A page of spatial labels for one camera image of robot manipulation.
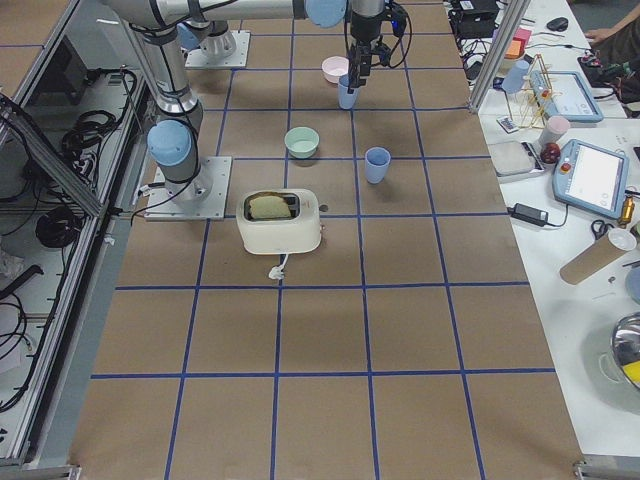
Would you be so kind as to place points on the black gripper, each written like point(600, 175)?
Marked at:
point(363, 27)

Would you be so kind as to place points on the blue cup near arm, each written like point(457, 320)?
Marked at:
point(377, 161)

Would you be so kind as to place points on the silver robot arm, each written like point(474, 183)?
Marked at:
point(162, 15)
point(173, 140)

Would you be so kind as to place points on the pink bowl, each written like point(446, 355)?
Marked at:
point(334, 67)

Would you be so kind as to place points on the mint green bowl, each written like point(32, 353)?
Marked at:
point(301, 142)

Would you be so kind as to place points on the light blue cup on desk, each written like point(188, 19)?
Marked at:
point(515, 77)

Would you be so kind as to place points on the bread slice in toaster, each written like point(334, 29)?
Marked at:
point(269, 207)

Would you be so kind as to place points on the cream white toaster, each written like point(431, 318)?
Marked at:
point(301, 233)

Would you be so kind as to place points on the white kitchen scale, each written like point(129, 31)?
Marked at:
point(513, 161)

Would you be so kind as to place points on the teach pendant tablet far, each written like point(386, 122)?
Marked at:
point(565, 93)

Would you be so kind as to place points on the teach pendant tablet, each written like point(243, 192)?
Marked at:
point(565, 93)
point(591, 178)

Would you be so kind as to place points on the black power adapter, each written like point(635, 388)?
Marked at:
point(528, 214)

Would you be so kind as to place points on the teach pendant tablet near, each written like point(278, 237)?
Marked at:
point(591, 178)

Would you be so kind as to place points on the cardboard tube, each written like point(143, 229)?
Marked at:
point(613, 245)

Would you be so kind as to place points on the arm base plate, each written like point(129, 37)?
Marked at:
point(205, 198)
point(226, 51)

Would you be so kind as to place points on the aluminium frame post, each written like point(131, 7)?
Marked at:
point(509, 23)

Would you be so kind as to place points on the gold wire rack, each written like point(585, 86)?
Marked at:
point(528, 108)

